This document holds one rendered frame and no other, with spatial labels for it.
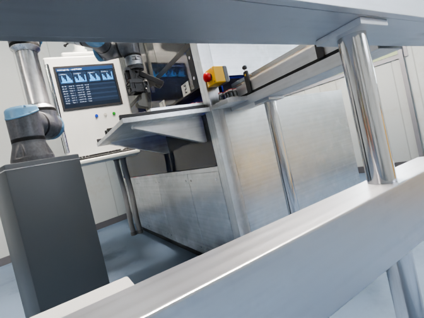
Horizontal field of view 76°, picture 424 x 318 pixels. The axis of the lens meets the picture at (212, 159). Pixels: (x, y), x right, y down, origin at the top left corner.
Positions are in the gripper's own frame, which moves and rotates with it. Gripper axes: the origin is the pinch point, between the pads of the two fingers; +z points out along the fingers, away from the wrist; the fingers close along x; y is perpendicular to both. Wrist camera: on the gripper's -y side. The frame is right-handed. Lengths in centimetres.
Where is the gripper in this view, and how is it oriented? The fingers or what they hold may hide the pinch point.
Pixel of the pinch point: (150, 111)
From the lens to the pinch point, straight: 127.5
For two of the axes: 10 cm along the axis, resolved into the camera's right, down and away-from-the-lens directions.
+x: 5.0, -0.9, -8.6
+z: 2.2, 9.7, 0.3
